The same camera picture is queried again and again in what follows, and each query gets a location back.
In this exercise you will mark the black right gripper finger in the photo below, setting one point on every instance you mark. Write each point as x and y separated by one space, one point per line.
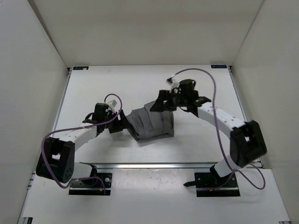
160 106
162 96

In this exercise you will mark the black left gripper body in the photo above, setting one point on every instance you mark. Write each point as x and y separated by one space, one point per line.
115 125

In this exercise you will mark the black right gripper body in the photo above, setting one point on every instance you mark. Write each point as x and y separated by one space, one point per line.
175 101

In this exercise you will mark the grey pleated skirt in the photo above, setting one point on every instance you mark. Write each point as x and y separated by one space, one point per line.
146 124

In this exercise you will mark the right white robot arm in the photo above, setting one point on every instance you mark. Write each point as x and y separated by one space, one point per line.
246 139

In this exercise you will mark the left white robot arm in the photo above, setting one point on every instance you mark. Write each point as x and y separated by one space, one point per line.
57 159

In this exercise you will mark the blue label sticker right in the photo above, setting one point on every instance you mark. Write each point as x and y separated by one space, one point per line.
218 66

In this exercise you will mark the blue label sticker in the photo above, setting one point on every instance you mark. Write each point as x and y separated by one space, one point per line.
218 66
80 68

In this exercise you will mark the blue label sticker left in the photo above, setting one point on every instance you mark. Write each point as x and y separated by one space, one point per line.
80 68

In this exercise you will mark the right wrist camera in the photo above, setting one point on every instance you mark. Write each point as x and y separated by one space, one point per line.
187 86

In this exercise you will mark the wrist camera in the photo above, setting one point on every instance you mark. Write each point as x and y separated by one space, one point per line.
187 86
101 110

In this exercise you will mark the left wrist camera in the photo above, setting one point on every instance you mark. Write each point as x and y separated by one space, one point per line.
101 110

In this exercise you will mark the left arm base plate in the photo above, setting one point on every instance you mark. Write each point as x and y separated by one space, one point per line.
93 187

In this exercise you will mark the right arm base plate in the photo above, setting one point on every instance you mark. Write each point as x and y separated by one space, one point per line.
207 186

